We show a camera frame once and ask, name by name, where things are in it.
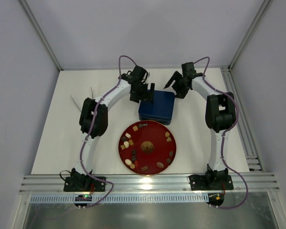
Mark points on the blue chocolate tin box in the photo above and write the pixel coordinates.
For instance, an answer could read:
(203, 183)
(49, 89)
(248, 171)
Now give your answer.
(161, 120)

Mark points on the slotted cable duct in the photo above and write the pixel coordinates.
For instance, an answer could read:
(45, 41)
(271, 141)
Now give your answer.
(119, 198)

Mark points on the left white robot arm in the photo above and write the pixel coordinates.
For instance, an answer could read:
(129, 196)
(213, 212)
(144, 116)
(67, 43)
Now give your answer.
(94, 123)

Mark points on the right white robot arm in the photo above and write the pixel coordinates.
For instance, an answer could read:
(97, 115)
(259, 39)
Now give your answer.
(221, 116)

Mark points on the silver metal tongs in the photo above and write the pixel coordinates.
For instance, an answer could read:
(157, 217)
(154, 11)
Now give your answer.
(76, 101)

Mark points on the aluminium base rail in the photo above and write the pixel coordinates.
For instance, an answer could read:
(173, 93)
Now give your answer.
(43, 184)

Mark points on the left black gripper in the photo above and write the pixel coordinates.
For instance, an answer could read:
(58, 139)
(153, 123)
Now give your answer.
(143, 91)

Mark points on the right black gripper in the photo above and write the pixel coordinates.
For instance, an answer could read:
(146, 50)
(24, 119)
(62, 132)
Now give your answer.
(178, 84)

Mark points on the red round plate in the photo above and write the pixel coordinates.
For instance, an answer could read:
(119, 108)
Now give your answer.
(143, 144)

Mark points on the brown oval chocolate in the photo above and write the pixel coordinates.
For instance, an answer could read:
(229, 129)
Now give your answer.
(160, 165)

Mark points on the blue tin lid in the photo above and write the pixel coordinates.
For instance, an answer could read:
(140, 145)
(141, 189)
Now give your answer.
(162, 106)

